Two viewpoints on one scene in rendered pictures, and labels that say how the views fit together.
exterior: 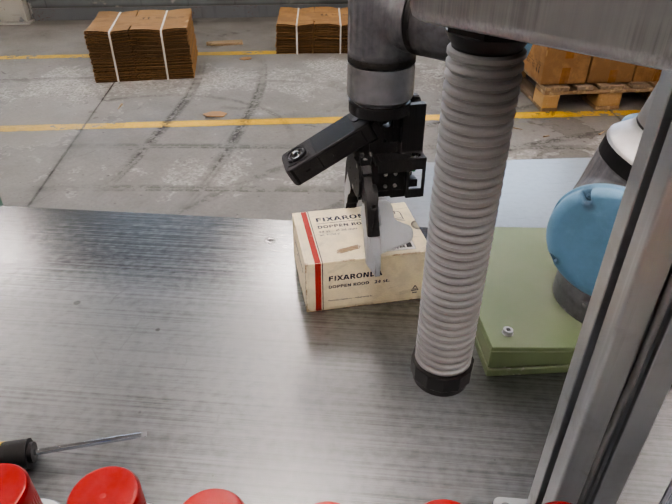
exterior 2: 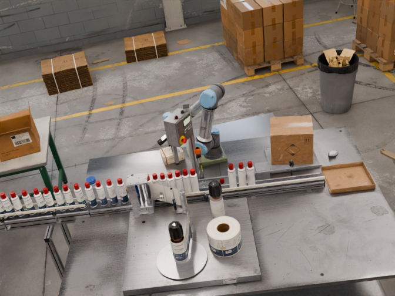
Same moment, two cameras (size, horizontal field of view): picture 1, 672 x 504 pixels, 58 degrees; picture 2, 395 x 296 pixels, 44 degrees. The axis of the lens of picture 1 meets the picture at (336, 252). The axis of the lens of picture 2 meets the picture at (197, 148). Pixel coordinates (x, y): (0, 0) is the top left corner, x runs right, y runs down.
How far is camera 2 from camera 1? 306 cm
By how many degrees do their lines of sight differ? 2
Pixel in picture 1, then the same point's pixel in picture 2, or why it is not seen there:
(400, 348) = (180, 167)
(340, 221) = (168, 149)
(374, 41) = not seen: hidden behind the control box
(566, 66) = (254, 57)
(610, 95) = (275, 65)
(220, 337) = (152, 171)
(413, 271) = (181, 155)
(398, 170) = not seen: hidden behind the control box
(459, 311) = (176, 158)
